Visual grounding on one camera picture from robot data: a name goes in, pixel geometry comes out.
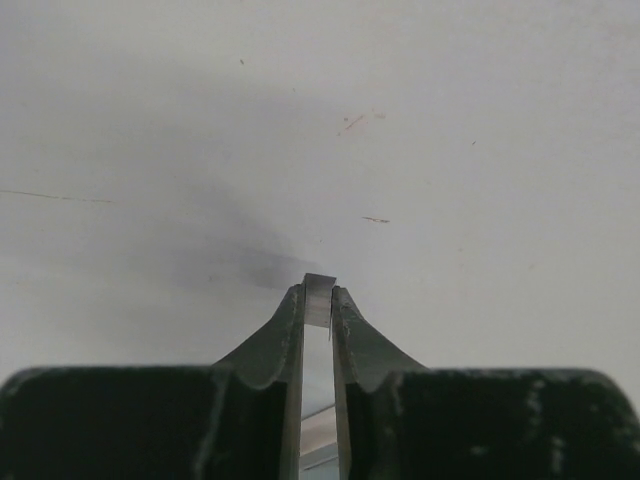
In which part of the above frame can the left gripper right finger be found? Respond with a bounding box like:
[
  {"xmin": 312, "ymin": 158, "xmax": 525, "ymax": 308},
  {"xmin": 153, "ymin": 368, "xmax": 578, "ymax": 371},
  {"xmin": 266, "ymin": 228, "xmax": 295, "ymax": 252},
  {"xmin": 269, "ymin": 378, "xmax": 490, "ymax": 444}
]
[{"xmin": 332, "ymin": 287, "xmax": 639, "ymax": 479}]

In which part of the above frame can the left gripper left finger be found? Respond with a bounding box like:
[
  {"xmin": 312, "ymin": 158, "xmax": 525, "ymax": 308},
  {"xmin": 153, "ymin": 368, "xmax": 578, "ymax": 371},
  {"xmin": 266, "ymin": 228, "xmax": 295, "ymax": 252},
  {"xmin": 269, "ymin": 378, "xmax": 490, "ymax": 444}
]
[{"xmin": 1, "ymin": 285, "xmax": 305, "ymax": 479}]

